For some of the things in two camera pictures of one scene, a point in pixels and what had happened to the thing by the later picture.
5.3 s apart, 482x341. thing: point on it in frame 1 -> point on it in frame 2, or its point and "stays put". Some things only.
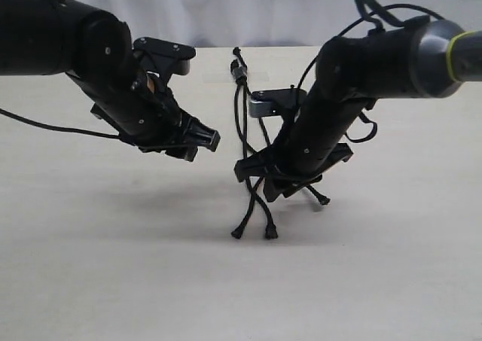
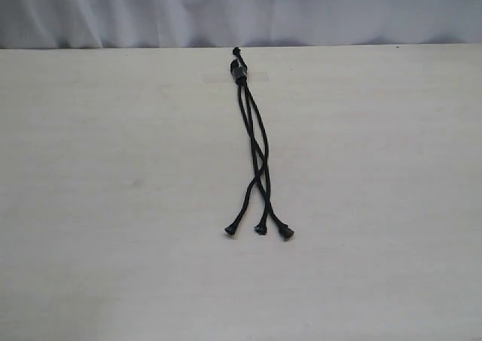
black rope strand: (237, 232) -> (230, 230)
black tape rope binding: (239, 71) stays put
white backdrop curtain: (260, 13) stays put
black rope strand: (324, 201) -> (286, 230)
